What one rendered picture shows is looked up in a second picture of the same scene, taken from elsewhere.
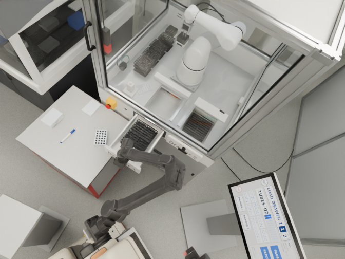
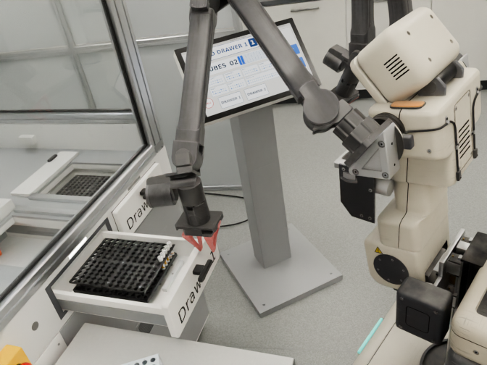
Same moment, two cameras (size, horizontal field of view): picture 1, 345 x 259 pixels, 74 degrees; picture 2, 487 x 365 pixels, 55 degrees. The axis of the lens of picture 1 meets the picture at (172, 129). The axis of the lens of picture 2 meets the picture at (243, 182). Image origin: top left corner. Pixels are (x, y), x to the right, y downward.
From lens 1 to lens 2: 1.29 m
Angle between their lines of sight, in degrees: 56
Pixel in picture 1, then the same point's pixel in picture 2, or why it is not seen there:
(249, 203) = (227, 85)
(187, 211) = (264, 299)
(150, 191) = (264, 13)
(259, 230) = (263, 72)
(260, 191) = not seen: hidden behind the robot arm
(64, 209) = not seen: outside the picture
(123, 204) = (301, 72)
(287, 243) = not seen: hidden behind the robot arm
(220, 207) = (236, 255)
